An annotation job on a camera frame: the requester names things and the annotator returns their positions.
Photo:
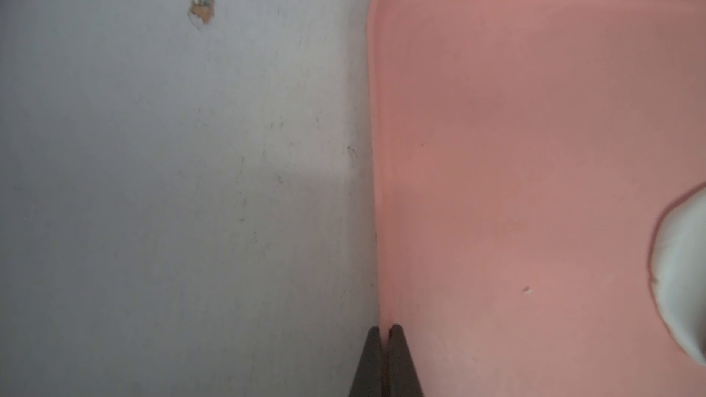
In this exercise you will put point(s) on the pink cutting board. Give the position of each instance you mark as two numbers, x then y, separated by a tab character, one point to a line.
524	152

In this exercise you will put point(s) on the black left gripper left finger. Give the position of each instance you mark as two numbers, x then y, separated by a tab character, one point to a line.
369	376

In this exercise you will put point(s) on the white dough piece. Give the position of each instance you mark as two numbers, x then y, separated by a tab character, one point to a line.
677	268

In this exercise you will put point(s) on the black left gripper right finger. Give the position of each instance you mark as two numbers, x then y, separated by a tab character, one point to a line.
403	380

